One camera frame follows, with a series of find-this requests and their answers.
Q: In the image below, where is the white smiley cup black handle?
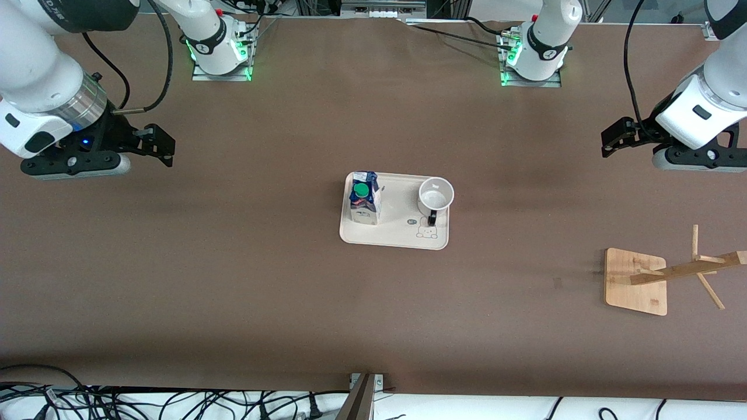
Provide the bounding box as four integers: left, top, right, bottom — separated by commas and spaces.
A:
417, 177, 455, 227

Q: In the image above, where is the blue white milk carton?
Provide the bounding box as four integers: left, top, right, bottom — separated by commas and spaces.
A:
348, 171, 383, 226

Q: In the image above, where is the wooden cup rack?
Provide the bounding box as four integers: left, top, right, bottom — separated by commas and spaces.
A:
604, 225, 747, 317

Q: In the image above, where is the beige rabbit print tray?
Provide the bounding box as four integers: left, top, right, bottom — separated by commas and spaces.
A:
340, 171, 451, 251

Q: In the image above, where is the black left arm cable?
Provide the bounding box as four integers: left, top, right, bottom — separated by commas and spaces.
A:
623, 0, 647, 138

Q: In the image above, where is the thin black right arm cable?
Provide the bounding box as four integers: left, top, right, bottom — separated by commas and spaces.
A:
82, 32, 131, 110

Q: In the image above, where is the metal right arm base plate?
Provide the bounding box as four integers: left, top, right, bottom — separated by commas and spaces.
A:
191, 17, 253, 82

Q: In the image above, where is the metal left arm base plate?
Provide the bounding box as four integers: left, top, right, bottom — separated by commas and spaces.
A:
498, 29, 563, 89

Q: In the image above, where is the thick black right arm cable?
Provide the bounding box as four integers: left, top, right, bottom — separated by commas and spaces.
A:
113, 0, 174, 114

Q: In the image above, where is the black cable on table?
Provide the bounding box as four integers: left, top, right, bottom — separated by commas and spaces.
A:
407, 16, 520, 52

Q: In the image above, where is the tangled black cable bundle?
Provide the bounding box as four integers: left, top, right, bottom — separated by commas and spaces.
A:
0, 365, 351, 420

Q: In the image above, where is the metal table edge bracket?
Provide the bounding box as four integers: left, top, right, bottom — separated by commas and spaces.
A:
337, 373, 385, 420

